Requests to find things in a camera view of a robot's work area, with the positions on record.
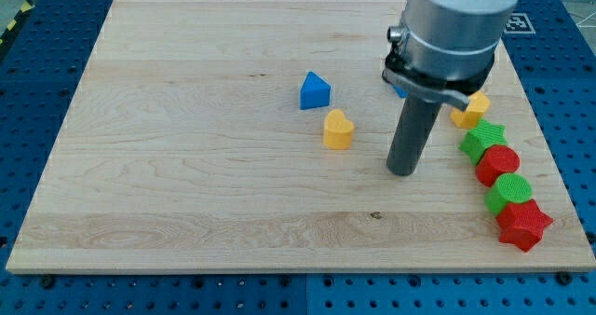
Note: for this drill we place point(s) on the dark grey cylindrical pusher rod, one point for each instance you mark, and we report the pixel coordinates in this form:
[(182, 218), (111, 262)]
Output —
[(417, 119)]

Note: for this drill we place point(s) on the black tool clamp mount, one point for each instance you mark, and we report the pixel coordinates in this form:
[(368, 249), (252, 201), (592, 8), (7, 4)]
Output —
[(429, 88)]

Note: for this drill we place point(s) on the yellow heart block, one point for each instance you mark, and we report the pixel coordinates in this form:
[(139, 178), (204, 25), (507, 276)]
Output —
[(338, 130)]

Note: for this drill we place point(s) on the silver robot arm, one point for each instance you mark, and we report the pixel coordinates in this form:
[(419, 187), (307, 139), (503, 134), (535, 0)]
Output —
[(441, 52)]

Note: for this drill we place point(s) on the blue cube block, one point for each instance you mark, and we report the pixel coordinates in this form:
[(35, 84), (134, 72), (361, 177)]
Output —
[(401, 92)]

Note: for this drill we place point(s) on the yellow pentagon block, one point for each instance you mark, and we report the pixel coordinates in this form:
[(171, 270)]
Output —
[(479, 104)]

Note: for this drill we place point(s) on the green star block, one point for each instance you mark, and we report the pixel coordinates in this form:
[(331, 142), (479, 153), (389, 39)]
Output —
[(480, 138)]

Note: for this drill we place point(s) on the red cylinder block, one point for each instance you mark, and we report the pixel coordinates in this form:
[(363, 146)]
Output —
[(496, 160)]

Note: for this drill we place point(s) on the fiducial marker tag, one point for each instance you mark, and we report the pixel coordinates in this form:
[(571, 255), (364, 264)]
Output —
[(519, 23)]

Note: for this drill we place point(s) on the blue triangle block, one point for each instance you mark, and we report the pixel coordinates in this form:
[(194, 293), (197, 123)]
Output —
[(315, 92)]

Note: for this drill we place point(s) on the green cylinder block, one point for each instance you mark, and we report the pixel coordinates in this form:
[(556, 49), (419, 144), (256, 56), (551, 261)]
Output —
[(507, 188)]

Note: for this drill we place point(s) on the red star block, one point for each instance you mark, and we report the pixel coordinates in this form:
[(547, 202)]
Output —
[(523, 224)]

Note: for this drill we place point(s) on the wooden board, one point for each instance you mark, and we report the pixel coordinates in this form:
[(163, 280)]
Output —
[(184, 150)]

